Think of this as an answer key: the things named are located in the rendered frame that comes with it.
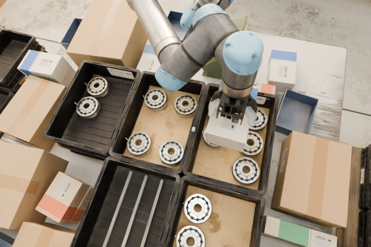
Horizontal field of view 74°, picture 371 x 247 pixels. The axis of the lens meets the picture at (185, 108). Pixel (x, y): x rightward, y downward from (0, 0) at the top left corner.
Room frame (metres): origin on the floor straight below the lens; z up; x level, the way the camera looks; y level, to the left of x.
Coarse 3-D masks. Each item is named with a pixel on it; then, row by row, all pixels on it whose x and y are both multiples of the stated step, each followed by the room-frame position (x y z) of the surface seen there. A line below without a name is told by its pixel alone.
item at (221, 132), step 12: (252, 96) 0.33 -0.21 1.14; (216, 108) 0.32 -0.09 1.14; (216, 120) 0.28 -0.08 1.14; (228, 120) 0.27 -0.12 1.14; (240, 120) 0.26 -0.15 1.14; (216, 132) 0.24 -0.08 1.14; (228, 132) 0.23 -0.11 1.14; (240, 132) 0.23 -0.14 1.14; (216, 144) 0.23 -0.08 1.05; (228, 144) 0.21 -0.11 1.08; (240, 144) 0.20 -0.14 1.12
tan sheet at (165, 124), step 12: (168, 96) 0.57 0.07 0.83; (144, 108) 0.53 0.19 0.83; (168, 108) 0.51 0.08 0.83; (144, 120) 0.47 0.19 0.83; (156, 120) 0.46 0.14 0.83; (168, 120) 0.45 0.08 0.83; (180, 120) 0.44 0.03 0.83; (192, 120) 0.43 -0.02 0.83; (132, 132) 0.43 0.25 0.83; (156, 132) 0.40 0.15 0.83; (168, 132) 0.39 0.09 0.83; (180, 132) 0.38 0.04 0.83; (156, 144) 0.35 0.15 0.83; (132, 156) 0.32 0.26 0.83; (144, 156) 0.31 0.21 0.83; (156, 156) 0.30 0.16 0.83
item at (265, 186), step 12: (216, 84) 0.52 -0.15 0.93; (204, 96) 0.48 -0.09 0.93; (276, 96) 0.41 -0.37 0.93; (276, 108) 0.36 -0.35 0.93; (276, 120) 0.31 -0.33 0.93; (192, 144) 0.29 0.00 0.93; (204, 180) 0.15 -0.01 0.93; (216, 180) 0.14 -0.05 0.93; (264, 180) 0.11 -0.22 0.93; (252, 192) 0.08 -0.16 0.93; (264, 192) 0.07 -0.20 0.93
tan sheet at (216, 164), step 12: (264, 108) 0.41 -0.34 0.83; (264, 132) 0.30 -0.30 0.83; (204, 144) 0.31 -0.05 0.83; (252, 144) 0.26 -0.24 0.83; (204, 156) 0.26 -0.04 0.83; (216, 156) 0.25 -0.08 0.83; (228, 156) 0.24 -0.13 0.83; (240, 156) 0.23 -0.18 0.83; (204, 168) 0.21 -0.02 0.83; (216, 168) 0.20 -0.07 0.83; (228, 168) 0.19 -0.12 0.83; (228, 180) 0.15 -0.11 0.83
